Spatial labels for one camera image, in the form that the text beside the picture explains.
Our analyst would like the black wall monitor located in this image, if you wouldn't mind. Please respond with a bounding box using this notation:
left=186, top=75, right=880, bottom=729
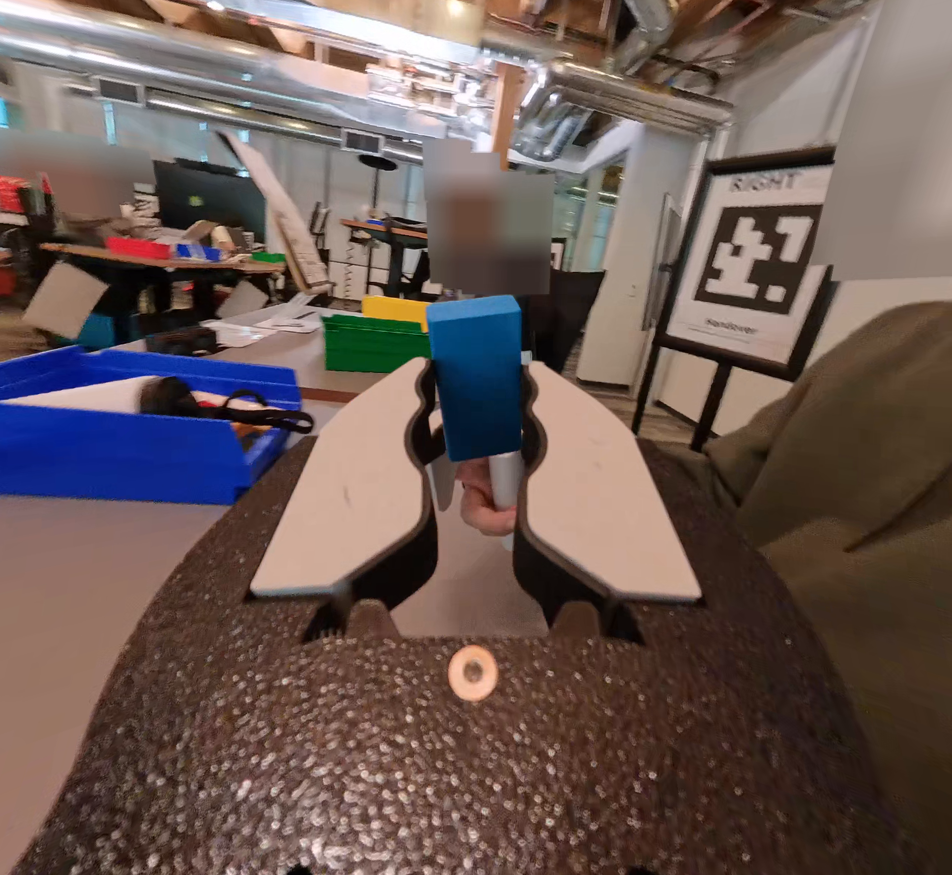
left=152, top=159, right=267, bottom=245

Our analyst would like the person's right hand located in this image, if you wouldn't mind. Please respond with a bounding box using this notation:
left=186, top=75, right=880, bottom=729
left=455, top=457, right=519, bottom=539

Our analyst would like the black framed sign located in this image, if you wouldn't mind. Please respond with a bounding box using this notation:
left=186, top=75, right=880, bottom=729
left=654, top=146, right=839, bottom=382

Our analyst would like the wooden column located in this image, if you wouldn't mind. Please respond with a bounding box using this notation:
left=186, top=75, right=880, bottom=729
left=491, top=62, right=528, bottom=156

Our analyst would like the green plastic bin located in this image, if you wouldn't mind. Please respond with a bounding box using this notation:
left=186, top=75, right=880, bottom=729
left=322, top=313, right=434, bottom=375

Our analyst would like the instruction board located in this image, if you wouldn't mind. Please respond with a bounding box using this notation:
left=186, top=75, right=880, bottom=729
left=216, top=131, right=337, bottom=293

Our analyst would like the blue foam block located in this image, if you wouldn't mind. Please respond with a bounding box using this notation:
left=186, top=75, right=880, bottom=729
left=426, top=295, right=527, bottom=463

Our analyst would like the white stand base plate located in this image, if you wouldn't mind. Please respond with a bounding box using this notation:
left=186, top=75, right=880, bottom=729
left=256, top=308, right=323, bottom=334

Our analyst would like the grey topped table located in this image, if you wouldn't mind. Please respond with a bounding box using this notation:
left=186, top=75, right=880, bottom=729
left=112, top=302, right=434, bottom=403

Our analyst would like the black office chair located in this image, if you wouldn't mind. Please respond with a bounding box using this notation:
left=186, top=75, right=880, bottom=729
left=549, top=268, right=608, bottom=372

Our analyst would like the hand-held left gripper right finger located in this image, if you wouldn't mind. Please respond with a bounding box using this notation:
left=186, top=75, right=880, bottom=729
left=513, top=363, right=705, bottom=621

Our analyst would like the printed paper sheet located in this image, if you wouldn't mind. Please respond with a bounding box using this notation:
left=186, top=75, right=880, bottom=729
left=201, top=319, right=260, bottom=349

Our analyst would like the wooden standing desk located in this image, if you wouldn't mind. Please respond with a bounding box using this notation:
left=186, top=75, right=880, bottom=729
left=341, top=217, right=431, bottom=298

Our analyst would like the yellow plastic bin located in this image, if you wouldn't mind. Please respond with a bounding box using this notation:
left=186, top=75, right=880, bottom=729
left=362, top=297, right=431, bottom=324

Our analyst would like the black webbing strap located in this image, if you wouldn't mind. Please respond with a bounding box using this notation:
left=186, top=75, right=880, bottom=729
left=197, top=389, right=315, bottom=436

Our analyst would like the blue box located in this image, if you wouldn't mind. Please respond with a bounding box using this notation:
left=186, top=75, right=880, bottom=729
left=74, top=312, right=121, bottom=349

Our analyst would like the person's right forearm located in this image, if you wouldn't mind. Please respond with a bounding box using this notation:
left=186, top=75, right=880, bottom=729
left=662, top=301, right=952, bottom=875

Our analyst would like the white bottle black cap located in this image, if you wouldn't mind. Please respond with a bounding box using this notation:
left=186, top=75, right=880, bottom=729
left=7, top=375, right=200, bottom=417

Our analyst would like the black easel stand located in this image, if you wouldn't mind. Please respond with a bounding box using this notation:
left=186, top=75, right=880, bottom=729
left=631, top=339, right=733, bottom=453

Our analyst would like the blue plastic bin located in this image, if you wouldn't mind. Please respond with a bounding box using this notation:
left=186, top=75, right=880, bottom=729
left=0, top=347, right=302, bottom=506

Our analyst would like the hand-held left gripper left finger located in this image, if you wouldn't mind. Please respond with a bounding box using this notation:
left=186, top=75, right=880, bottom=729
left=249, top=358, right=441, bottom=608

